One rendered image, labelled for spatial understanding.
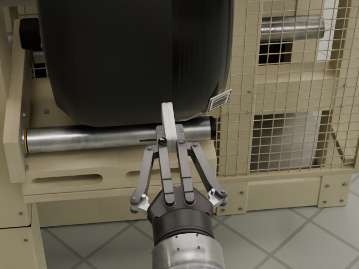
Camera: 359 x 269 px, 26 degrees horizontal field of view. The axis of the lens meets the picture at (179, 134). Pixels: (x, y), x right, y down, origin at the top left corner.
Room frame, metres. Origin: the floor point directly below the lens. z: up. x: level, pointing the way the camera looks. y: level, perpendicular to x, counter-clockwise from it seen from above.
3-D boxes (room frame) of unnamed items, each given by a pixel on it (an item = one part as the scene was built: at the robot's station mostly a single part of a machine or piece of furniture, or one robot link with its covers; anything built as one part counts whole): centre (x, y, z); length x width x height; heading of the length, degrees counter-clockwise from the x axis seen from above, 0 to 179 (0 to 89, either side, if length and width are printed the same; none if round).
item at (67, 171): (1.07, 0.11, 0.84); 0.36 x 0.09 x 0.06; 96
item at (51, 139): (1.07, 0.11, 0.90); 0.35 x 0.05 x 0.05; 96
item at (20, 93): (1.19, 0.31, 0.90); 0.40 x 0.03 x 0.10; 6
